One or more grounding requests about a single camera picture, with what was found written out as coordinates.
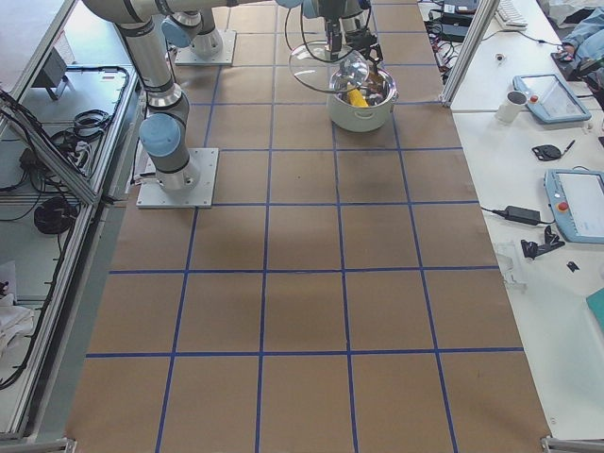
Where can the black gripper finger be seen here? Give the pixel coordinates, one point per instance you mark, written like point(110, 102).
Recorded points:
point(376, 58)

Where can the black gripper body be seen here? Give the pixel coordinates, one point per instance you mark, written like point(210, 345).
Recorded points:
point(360, 38)
point(333, 25)

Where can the glass pot lid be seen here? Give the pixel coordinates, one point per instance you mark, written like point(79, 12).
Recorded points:
point(316, 67)

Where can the yellow corn cob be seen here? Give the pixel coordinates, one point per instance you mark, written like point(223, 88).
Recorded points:
point(356, 99)

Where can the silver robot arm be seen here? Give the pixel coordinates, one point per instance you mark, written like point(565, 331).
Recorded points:
point(142, 25)
point(179, 29)

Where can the pale green cooking pot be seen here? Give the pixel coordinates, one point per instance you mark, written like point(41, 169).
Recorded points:
point(366, 108)

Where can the white mug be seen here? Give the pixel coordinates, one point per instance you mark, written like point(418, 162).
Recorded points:
point(514, 102)

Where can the blue teach pendant far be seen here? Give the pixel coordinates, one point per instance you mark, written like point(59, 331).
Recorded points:
point(550, 99)

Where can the blue teach pendant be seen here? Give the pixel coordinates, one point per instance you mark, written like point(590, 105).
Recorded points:
point(576, 201)
point(550, 99)

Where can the black computer mouse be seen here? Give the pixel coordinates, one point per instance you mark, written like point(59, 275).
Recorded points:
point(546, 152)

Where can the black power adapter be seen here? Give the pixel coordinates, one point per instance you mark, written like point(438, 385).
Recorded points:
point(522, 215)

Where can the blue teach pendant near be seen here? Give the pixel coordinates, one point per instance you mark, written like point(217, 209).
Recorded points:
point(576, 201)

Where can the aluminium frame post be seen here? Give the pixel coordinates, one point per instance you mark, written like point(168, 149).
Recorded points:
point(484, 15)

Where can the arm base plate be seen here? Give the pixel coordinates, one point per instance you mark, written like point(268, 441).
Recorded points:
point(191, 187)
point(214, 48)

